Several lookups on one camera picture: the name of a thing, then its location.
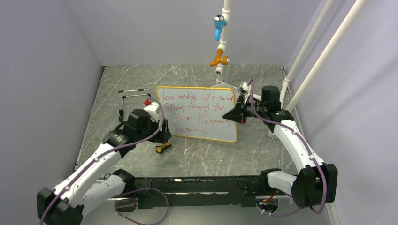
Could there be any purple cable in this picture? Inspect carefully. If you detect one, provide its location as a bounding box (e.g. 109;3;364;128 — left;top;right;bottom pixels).
247;76;329;218
38;97;170;225

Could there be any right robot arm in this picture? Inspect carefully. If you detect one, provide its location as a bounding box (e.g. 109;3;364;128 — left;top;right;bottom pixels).
223;82;338;212

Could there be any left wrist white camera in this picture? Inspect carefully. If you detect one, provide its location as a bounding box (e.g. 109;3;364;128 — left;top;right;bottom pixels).
144;99;161;122

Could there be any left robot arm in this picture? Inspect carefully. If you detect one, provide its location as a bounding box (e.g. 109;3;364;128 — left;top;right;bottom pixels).
37;103;171;225

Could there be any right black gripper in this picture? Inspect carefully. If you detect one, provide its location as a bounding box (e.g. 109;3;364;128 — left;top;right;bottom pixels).
223;95;267;125

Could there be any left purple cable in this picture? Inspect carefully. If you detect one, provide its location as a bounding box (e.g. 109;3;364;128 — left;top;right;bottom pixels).
38;97;170;225

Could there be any yellow black eraser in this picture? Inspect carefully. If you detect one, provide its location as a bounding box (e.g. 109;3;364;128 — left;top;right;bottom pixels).
155;142;172;154

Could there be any wrist white camera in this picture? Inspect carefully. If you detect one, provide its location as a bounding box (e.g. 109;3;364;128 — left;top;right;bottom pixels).
237;81;251;97
144;99;161;122

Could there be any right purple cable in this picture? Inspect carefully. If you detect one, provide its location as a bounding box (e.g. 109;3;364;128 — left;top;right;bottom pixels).
247;76;329;218

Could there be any yellow-framed whiteboard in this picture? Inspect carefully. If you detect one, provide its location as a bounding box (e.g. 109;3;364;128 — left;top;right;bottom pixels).
156;86;237;143

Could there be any white PVC pipe frame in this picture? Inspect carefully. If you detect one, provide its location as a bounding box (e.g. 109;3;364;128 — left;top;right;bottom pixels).
215;0;369;138

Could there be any metal whiteboard stand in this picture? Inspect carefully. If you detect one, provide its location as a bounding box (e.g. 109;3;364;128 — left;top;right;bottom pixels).
118;93;152;123

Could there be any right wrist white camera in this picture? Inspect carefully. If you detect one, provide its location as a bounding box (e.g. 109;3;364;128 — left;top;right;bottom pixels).
237;81;251;97

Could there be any blue valve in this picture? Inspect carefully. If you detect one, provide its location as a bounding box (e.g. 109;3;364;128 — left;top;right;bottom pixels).
214;15;227;41

